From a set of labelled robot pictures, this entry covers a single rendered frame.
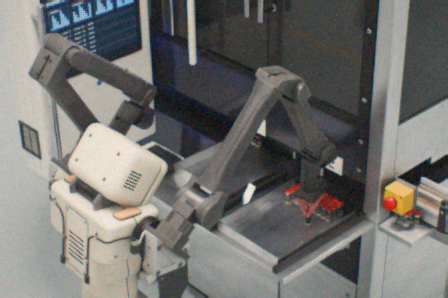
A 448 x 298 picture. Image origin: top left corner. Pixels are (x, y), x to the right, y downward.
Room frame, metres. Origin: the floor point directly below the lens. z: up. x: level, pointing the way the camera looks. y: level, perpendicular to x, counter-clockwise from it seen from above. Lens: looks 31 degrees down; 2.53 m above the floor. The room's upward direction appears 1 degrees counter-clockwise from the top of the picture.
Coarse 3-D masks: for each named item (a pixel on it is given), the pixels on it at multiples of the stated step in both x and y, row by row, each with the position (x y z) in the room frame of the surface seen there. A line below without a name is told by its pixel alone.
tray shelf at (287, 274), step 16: (176, 176) 2.57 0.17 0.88; (288, 176) 2.55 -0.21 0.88; (160, 192) 2.47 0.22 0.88; (176, 192) 2.47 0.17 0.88; (336, 192) 2.45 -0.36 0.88; (352, 208) 2.36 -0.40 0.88; (368, 224) 2.27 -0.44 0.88; (224, 240) 2.20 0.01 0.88; (336, 240) 2.19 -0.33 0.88; (240, 256) 2.15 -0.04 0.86; (256, 256) 2.12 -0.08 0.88; (320, 256) 2.12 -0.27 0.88; (272, 272) 2.05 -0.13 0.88; (288, 272) 2.05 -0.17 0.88
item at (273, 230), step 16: (272, 192) 2.41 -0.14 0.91; (240, 208) 2.32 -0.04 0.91; (256, 208) 2.37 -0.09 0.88; (272, 208) 2.37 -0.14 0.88; (288, 208) 2.36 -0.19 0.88; (224, 224) 2.24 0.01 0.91; (240, 224) 2.28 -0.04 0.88; (256, 224) 2.28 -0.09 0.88; (272, 224) 2.28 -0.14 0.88; (288, 224) 2.28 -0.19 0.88; (304, 224) 2.28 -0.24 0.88; (320, 224) 2.27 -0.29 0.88; (336, 224) 2.24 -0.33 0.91; (240, 240) 2.18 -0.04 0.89; (256, 240) 2.20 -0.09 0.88; (272, 240) 2.20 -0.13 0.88; (288, 240) 2.20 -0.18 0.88; (304, 240) 2.18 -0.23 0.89; (272, 256) 2.08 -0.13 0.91; (288, 256) 2.10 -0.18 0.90
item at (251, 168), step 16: (192, 160) 2.64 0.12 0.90; (208, 160) 2.66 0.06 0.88; (240, 160) 2.66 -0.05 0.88; (256, 160) 2.66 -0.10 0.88; (272, 160) 2.65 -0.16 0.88; (288, 160) 2.65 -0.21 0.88; (240, 176) 2.56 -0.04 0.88; (256, 176) 2.55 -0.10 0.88; (208, 192) 2.46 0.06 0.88; (240, 192) 2.44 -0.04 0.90
